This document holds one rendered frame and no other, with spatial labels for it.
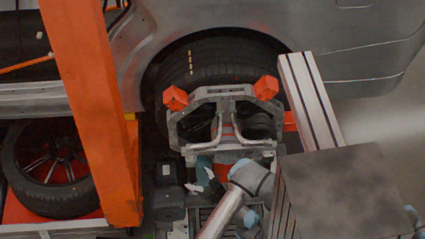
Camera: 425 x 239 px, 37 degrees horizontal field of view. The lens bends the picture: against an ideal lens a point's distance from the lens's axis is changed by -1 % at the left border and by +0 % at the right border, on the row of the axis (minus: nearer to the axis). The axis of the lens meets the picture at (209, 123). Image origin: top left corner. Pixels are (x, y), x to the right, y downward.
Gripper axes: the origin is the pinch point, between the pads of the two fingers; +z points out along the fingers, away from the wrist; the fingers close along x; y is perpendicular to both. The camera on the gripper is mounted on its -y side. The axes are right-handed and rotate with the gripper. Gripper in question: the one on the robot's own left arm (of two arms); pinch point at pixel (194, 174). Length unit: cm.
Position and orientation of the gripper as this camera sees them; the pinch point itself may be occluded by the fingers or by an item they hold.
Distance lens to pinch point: 288.3
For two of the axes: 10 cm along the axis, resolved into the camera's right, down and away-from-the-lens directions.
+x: 6.6, -6.1, 4.4
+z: -7.5, -5.2, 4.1
